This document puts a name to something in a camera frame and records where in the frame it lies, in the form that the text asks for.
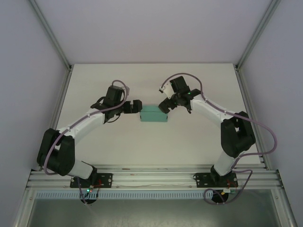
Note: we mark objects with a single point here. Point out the teal corrugated paper box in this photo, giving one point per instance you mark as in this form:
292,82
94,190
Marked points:
154,116

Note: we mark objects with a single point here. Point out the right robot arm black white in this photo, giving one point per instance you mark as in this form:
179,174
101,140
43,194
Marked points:
236,134

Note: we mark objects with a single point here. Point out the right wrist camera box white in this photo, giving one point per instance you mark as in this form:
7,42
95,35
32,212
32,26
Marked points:
166,91

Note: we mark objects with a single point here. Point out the aluminium mounting rail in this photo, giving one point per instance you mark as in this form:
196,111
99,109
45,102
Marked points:
151,175

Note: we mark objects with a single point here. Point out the aluminium frame post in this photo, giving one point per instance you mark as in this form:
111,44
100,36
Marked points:
52,35
256,35

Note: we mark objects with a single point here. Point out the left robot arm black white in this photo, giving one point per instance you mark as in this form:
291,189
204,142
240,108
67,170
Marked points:
56,153

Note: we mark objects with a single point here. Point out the aluminium side rail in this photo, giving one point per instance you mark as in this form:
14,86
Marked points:
57,118
243,94

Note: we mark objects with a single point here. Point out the small circuit board green light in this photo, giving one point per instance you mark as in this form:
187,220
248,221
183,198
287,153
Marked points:
89,189

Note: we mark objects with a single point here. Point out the small circuit board white label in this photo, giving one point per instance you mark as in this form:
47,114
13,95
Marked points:
228,190

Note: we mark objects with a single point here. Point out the aluminium lower frame strut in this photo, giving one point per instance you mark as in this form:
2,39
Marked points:
23,208
285,208

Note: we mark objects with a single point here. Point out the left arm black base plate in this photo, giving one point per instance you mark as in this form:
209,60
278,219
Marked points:
106,180

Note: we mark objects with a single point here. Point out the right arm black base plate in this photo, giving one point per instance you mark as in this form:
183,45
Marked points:
201,180

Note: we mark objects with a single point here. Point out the grey sheet metal panel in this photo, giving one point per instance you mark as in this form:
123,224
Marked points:
151,212

